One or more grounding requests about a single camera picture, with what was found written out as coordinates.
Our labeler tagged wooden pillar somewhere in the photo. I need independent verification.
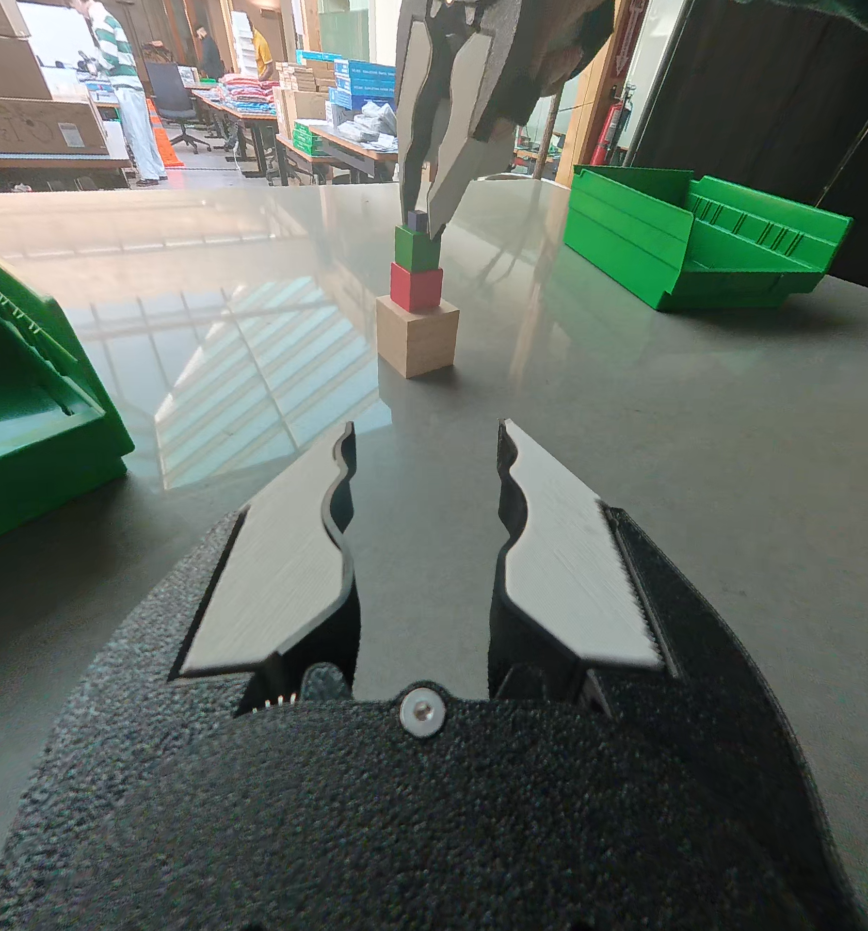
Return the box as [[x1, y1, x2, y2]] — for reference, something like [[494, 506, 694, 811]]
[[556, 0, 627, 186]]

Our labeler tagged red wooden cube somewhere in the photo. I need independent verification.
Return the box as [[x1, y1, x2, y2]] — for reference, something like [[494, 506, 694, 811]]
[[390, 262, 444, 312]]

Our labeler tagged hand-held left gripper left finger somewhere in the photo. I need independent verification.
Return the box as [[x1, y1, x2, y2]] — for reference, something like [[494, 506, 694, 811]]
[[168, 420, 362, 705]]

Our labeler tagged scribbled cardboard box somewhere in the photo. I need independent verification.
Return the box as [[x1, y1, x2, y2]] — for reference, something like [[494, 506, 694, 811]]
[[0, 95, 110, 157]]

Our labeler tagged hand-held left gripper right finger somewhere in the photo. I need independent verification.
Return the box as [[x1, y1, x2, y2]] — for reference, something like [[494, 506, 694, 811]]
[[486, 418, 669, 703]]

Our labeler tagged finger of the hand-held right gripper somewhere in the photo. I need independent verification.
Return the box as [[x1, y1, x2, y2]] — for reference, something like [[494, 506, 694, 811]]
[[395, 19, 451, 215], [425, 32, 496, 242]]

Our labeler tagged large plain wooden cube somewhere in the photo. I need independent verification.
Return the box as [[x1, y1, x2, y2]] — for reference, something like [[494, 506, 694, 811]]
[[376, 294, 461, 379]]

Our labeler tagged green plastic bin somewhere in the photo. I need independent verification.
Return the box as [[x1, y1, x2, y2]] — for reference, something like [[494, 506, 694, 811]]
[[563, 165, 854, 314], [0, 239, 137, 551]]

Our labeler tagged stack of blue boxes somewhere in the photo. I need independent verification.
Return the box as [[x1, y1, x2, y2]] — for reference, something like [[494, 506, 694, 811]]
[[328, 58, 399, 112]]

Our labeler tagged orange traffic cone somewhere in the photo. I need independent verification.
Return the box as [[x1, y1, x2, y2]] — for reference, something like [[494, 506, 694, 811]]
[[146, 98, 188, 170]]

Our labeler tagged labelled cardboard box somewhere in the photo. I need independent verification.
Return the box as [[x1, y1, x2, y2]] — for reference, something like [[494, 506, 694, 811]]
[[0, 32, 54, 101]]

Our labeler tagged pile of grey plastic bags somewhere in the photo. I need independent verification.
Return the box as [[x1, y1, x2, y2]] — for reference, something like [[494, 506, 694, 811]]
[[336, 100, 400, 143]]

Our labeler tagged black office chair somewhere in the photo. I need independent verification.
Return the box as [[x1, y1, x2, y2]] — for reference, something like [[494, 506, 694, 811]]
[[143, 62, 213, 155]]

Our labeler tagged green wooden cube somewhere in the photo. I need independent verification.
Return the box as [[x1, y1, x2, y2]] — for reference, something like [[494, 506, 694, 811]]
[[394, 224, 442, 272]]

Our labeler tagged wooden-top work table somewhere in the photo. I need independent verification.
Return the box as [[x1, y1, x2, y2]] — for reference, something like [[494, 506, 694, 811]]
[[0, 149, 135, 192]]

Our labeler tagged red fire extinguisher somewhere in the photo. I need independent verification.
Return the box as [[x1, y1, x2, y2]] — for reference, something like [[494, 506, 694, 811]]
[[593, 86, 636, 168]]

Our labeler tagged stack of folded clothes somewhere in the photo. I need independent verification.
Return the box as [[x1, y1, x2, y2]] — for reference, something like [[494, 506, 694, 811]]
[[216, 71, 278, 117]]

